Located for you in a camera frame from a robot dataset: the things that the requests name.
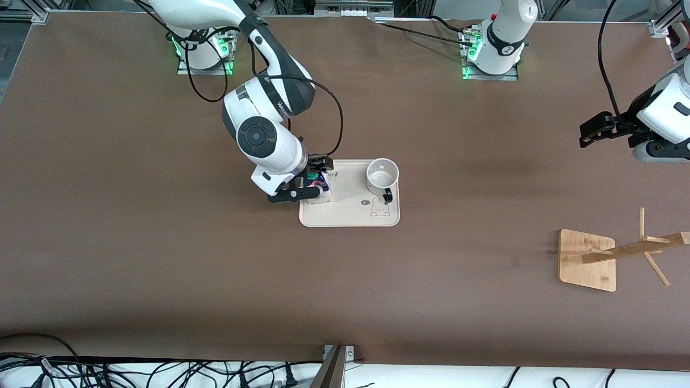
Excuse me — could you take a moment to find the blue white milk carton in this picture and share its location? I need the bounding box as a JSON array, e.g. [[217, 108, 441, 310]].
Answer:
[[303, 170, 333, 205]]

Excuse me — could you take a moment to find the white mug black handle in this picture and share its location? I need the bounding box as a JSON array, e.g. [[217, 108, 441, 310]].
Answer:
[[366, 157, 400, 204]]

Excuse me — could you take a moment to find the bamboo cup rack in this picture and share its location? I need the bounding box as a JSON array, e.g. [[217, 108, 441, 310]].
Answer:
[[558, 207, 690, 293]]

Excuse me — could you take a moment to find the beige rabbit print tray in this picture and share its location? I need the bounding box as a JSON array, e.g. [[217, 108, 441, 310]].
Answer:
[[299, 159, 401, 228]]

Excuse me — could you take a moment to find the grey box behind table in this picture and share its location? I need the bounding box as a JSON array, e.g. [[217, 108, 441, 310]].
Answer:
[[314, 0, 395, 17]]

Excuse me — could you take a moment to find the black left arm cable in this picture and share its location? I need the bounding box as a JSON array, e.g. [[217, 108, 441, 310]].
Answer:
[[598, 0, 622, 123]]

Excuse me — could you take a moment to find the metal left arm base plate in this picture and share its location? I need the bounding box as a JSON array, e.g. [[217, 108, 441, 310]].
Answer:
[[461, 27, 520, 82]]

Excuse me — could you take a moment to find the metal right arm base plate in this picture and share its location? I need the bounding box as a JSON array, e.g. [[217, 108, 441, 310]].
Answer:
[[177, 27, 234, 75]]

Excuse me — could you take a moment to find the black cable on table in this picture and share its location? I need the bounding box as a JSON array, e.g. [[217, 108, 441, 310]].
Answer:
[[371, 15, 476, 48]]

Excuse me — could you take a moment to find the grey metal frame profile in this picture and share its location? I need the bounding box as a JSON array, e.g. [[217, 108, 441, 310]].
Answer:
[[309, 344, 355, 388]]

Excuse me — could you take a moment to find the black floor cable tangle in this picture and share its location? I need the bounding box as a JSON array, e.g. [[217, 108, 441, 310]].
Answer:
[[0, 353, 324, 388]]

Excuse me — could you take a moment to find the black arched floor cable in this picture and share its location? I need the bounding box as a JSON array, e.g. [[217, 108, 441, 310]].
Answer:
[[0, 332, 82, 378]]

